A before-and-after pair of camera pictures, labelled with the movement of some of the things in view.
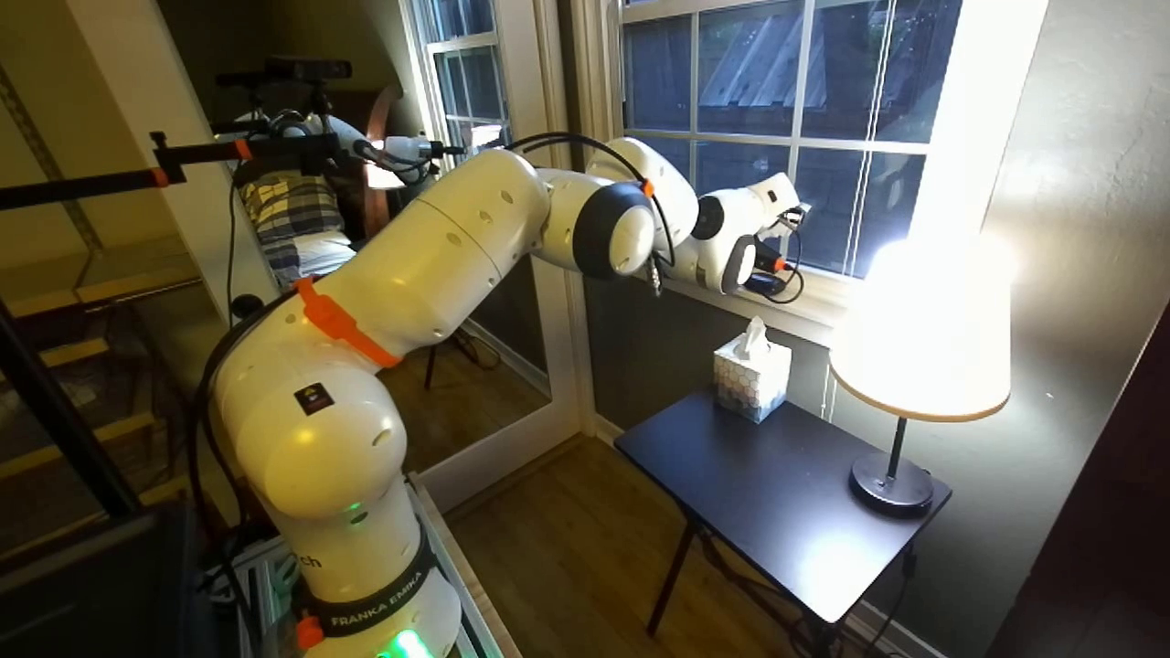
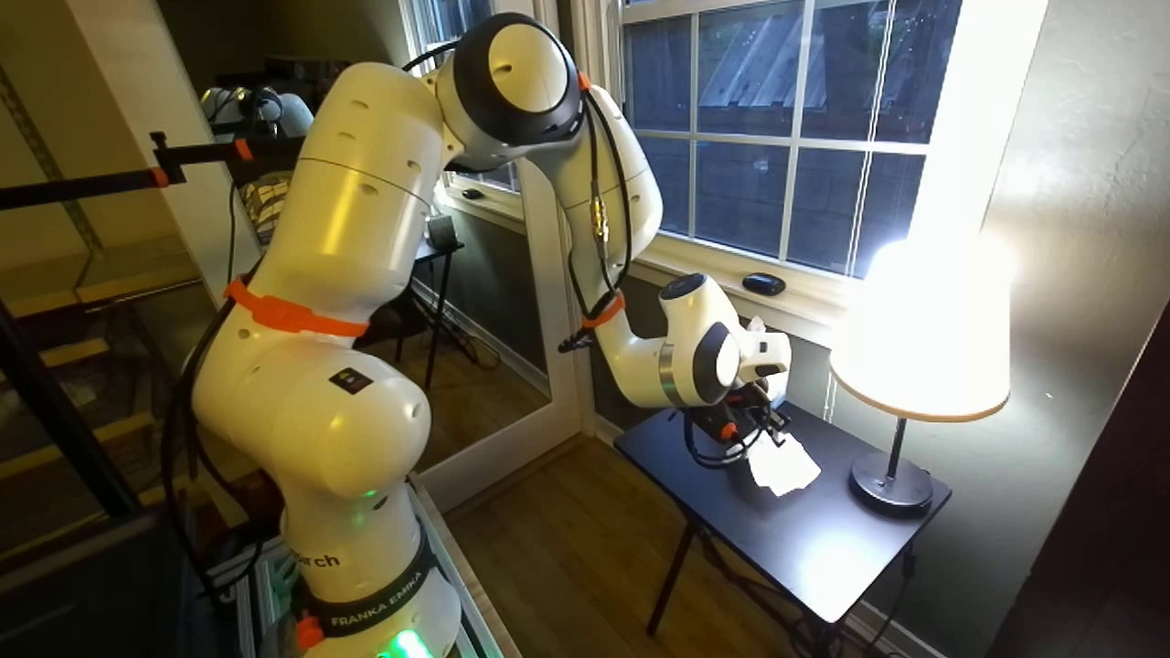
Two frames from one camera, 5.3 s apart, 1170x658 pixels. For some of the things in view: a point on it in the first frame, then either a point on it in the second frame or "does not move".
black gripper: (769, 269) to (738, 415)
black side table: (780, 497) does not move
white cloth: (773, 199) to (780, 466)
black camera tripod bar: (283, 153) does not move
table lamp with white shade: (926, 338) does not move
